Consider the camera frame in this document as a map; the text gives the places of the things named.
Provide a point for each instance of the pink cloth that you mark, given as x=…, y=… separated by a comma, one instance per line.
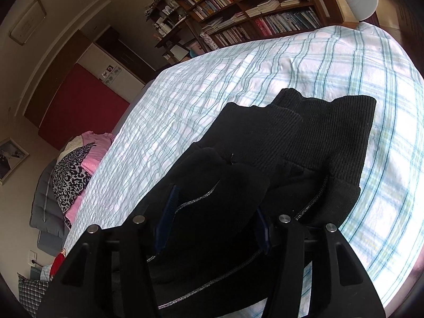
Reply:
x=94, y=154

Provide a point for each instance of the checked pillow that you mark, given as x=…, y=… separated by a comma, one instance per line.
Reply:
x=31, y=293

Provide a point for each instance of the dark wooden side shelf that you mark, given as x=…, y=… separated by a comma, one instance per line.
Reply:
x=165, y=41

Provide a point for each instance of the leopard print pillow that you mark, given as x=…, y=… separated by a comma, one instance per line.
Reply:
x=71, y=179

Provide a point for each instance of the black pants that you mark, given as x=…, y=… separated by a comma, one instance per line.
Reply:
x=251, y=139

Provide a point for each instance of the framed wall photo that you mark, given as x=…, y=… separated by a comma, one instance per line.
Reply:
x=11, y=160

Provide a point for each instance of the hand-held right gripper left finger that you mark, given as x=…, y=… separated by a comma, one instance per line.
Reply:
x=167, y=218

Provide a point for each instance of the plaid bed sheet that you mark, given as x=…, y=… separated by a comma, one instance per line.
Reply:
x=232, y=73

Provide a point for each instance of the white sticker sheet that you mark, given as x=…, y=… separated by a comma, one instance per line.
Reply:
x=111, y=74

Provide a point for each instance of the wooden bookshelf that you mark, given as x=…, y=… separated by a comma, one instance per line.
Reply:
x=243, y=4

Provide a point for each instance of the white wall socket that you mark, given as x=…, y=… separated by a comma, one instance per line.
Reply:
x=33, y=257

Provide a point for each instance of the framed wall plaque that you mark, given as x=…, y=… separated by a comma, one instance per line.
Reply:
x=27, y=22

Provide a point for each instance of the rows of books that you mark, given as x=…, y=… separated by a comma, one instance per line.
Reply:
x=285, y=21

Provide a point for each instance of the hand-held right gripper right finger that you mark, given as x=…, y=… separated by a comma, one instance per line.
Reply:
x=264, y=230

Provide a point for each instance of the cream cloth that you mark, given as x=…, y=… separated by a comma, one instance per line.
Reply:
x=71, y=147

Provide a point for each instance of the red printed cloth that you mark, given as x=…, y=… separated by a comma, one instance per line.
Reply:
x=59, y=263

